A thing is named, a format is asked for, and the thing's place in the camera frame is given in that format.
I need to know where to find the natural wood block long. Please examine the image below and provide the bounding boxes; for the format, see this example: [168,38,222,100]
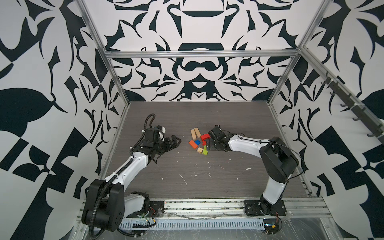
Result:
[191,129,197,141]
[194,128,202,138]

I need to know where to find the lime green wood block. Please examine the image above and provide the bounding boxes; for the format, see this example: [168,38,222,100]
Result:
[202,145,208,155]

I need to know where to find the black corrugated cable left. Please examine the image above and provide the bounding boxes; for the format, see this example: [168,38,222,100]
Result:
[88,113,157,239]

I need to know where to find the orange wood block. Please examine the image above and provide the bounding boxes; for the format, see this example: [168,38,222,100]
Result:
[189,140,199,149]

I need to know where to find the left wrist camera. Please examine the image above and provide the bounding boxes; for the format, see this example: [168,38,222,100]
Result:
[155,126,166,141]

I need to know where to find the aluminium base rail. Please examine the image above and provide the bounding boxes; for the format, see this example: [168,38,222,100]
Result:
[76,197,332,221]

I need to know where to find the white slotted cable duct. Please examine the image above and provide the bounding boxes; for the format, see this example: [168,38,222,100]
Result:
[119,219,265,231]

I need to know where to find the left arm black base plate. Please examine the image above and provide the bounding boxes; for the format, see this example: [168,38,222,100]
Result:
[125,201,165,218]

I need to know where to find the small green circuit board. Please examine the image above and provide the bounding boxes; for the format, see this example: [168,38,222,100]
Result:
[263,218,283,235]

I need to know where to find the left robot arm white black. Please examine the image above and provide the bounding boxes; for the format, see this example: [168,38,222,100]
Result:
[82,126,182,239]

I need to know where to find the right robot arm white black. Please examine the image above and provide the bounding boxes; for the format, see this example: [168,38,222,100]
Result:
[207,125,299,217]

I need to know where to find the red arch wood block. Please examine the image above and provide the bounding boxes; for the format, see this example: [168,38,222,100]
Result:
[201,134,211,141]

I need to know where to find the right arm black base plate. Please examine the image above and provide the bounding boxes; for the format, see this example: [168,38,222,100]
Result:
[244,199,287,217]

